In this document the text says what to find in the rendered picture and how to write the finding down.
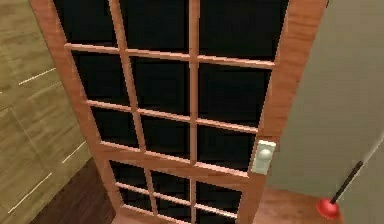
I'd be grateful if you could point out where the brown wooden glass-pane door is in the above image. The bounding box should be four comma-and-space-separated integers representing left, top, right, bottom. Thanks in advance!
28, 0, 329, 224

